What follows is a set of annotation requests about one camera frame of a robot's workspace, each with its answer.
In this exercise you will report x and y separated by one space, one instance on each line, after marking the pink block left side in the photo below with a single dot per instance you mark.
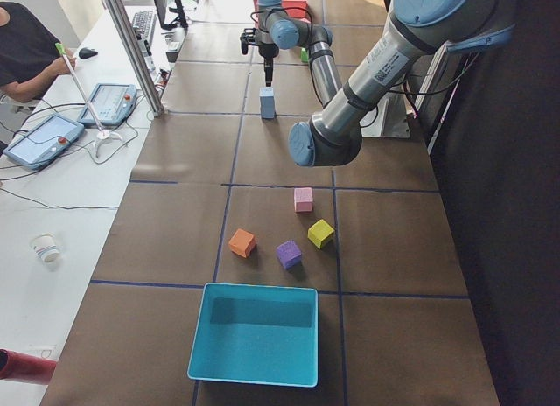
303 199

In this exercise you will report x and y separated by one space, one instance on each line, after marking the black computer mouse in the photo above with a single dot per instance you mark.
87 53

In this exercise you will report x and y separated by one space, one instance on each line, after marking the teal plastic bin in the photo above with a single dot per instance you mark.
257 334

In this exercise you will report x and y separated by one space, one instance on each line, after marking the yellow block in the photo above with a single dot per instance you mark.
320 233

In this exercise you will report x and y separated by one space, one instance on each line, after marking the green block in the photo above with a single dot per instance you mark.
304 57

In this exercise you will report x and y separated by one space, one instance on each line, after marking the purple block left side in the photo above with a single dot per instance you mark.
289 254

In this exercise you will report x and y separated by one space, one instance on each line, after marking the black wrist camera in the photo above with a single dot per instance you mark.
248 38

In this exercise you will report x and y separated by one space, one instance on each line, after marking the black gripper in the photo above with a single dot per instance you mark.
267 52

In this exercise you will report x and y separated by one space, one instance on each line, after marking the red cylinder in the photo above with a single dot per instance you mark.
21 367

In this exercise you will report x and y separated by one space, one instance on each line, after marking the orange block left side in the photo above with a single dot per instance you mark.
242 243

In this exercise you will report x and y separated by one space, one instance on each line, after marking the aluminium frame post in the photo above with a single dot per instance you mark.
146 79

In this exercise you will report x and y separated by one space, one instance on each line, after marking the black keyboard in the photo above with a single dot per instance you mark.
143 22

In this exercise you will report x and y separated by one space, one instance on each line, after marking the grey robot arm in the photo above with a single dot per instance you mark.
413 28

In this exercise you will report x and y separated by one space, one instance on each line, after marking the seated person black shirt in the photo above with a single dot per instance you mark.
30 61

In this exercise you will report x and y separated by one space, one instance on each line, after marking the black monitor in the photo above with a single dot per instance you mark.
171 14

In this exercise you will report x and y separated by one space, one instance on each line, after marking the paper cup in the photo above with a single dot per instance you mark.
46 249

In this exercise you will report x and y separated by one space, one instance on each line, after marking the teach pendant near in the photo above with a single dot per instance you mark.
45 142

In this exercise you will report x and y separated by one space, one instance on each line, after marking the white stick green tip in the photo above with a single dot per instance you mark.
102 133

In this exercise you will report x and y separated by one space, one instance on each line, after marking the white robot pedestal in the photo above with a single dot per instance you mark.
387 119

